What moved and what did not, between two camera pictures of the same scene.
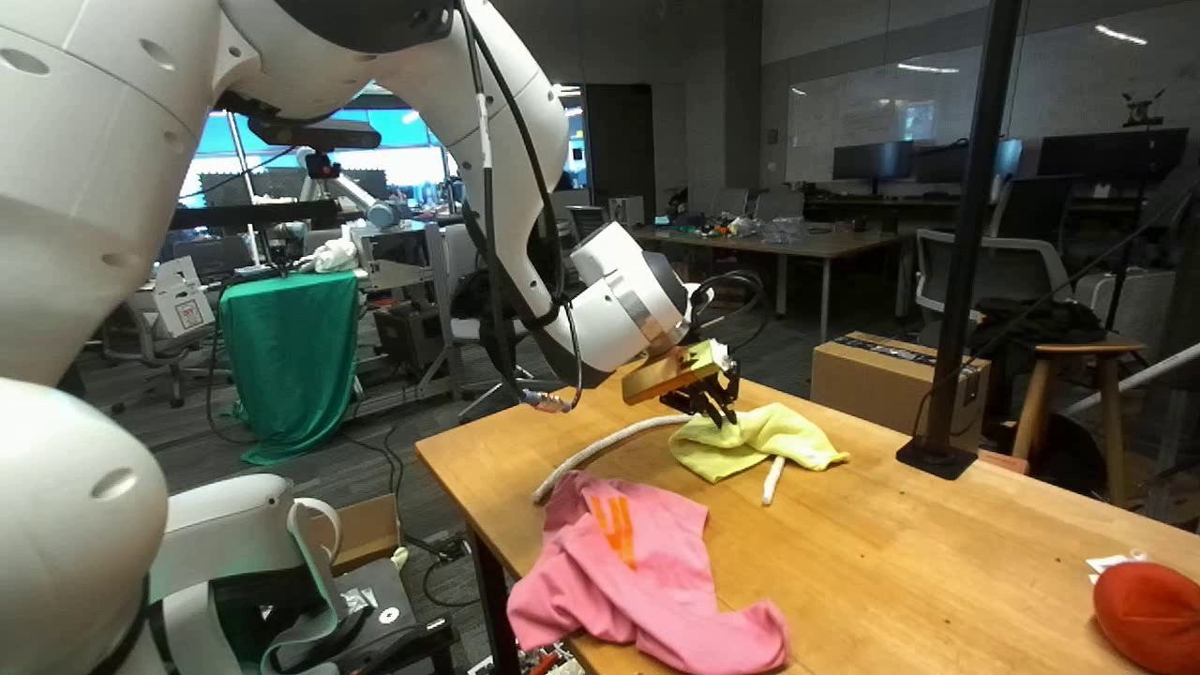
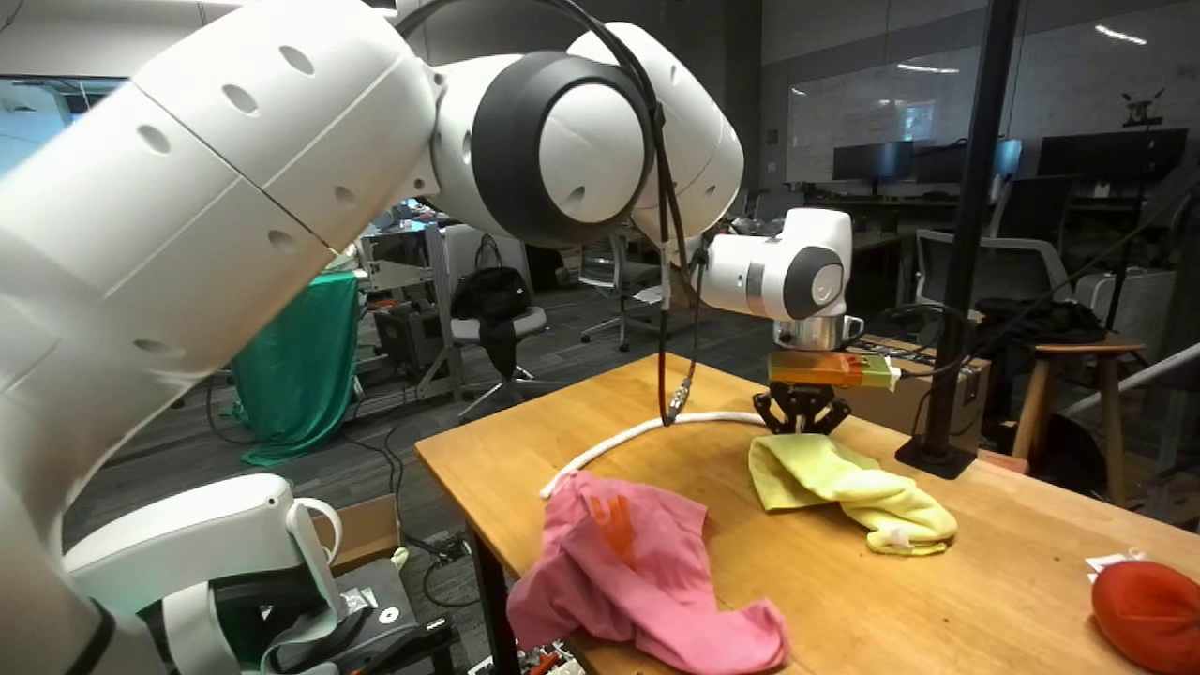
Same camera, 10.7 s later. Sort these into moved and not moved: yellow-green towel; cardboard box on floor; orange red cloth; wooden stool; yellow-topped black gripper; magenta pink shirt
Moved: yellow-topped black gripper; yellow-green towel
Not moved: magenta pink shirt; orange red cloth; wooden stool; cardboard box on floor
